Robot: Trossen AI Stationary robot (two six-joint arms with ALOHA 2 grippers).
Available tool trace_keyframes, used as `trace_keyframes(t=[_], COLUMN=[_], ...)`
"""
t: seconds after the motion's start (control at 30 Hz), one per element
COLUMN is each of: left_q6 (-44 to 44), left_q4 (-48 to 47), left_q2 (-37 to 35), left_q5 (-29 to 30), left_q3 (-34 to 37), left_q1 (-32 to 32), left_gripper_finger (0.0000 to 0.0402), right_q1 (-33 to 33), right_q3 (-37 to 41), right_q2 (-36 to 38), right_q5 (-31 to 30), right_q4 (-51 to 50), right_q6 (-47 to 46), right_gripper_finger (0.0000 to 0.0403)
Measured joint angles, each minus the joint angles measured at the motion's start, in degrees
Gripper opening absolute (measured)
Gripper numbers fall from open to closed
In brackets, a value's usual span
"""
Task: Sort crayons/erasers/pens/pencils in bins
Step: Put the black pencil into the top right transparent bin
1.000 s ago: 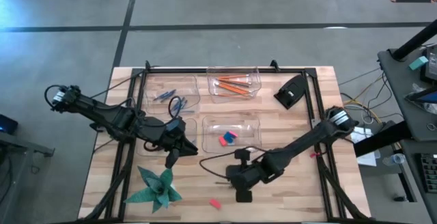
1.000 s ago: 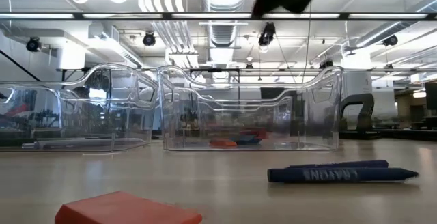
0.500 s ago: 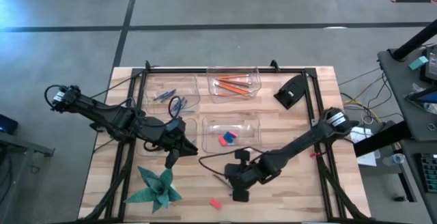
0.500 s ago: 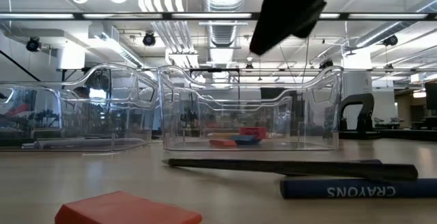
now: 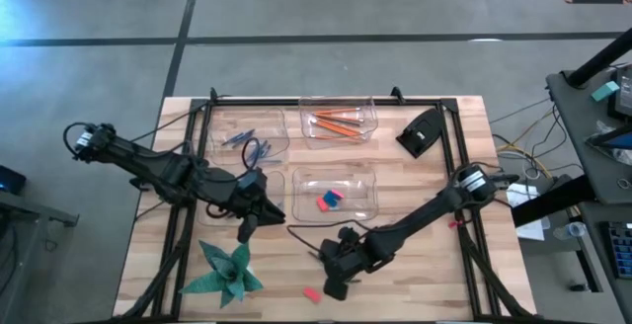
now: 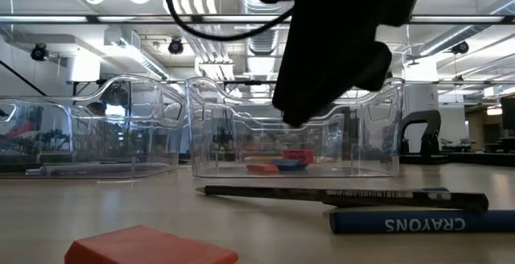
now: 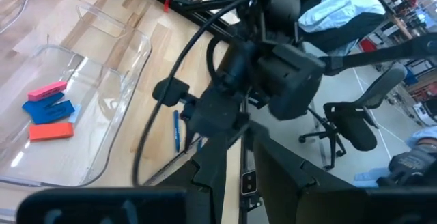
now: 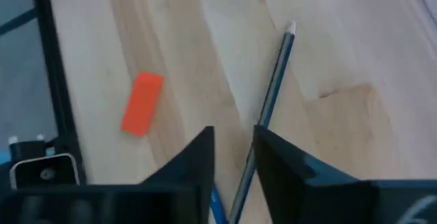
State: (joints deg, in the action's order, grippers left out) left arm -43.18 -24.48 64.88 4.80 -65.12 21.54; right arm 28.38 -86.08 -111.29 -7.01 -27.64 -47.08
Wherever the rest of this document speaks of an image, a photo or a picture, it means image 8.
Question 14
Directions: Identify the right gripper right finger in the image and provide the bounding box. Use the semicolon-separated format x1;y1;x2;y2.
253;124;437;224

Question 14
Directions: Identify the orange eraser black print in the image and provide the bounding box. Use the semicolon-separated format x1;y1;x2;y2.
121;72;165;138

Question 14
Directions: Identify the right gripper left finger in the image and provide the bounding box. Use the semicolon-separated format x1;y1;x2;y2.
0;125;216;224

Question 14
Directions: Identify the black slim pen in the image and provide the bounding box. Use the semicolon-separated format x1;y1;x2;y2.
227;20;297;224

